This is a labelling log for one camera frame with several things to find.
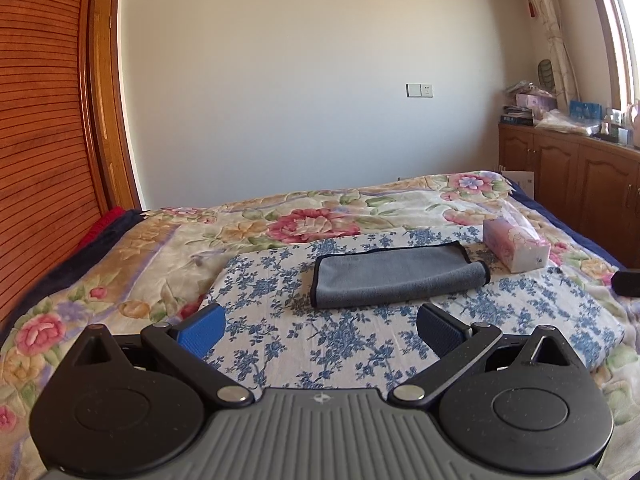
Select dark blue bed sheet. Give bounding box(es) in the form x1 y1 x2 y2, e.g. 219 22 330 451
504 173 626 271

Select pink tissue pack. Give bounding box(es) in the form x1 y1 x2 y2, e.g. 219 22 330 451
483 205 550 273

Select purple and grey towel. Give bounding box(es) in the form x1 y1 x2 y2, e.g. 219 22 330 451
310 242 490 310

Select cream patterned curtain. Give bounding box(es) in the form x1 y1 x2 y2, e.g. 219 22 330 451
532 0 579 110

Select wooden cabinet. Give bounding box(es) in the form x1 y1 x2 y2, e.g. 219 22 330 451
499 124 639 268

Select pink box on cabinet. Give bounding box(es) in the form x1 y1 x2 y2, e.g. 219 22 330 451
515 93 558 110

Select wooden room door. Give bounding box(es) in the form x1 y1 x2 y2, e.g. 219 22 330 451
88 0 141 209

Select blue box on cabinet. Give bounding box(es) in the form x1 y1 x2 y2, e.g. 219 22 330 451
570 100 603 122

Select pink thermos jug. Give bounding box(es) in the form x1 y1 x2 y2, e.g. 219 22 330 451
627 101 640 150

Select floral bed blanket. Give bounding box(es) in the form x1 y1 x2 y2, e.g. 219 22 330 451
1 171 639 479

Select red blanket edge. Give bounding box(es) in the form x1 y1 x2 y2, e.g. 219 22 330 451
74 207 126 254

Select white wall switch socket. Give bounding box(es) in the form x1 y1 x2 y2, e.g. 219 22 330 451
406 82 434 99

